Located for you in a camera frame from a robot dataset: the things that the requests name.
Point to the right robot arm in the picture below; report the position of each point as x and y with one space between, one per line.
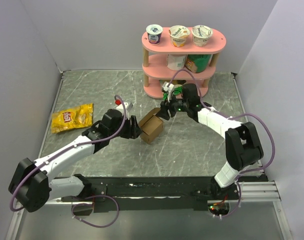
242 144

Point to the brown cardboard paper box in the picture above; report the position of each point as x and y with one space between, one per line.
151 126

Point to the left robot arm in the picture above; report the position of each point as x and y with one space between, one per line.
36 182

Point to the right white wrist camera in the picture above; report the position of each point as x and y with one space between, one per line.
168 89

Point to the pink three-tier shelf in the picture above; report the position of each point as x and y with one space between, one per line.
154 62

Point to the yellow Lays chip bag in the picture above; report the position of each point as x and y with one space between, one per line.
73 118

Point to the blue yogurt cup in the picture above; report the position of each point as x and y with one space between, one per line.
154 33

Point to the aluminium frame rail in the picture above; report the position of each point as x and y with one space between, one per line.
257 214

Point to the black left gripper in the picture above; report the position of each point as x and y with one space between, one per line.
133 130

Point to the white Chobani yogurt cup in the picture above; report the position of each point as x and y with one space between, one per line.
201 35

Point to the white paper cup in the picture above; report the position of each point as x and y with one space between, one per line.
176 62

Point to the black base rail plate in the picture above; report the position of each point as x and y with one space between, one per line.
153 193

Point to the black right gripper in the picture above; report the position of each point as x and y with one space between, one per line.
163 113

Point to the orange Chobani yogurt cup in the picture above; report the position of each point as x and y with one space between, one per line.
178 35

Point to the green white snack bag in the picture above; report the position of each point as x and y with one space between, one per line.
177 85

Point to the green snack canister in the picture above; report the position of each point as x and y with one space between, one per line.
197 63

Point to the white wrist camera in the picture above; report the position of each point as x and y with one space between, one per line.
168 89
123 106

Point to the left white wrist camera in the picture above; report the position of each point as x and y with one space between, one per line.
123 106

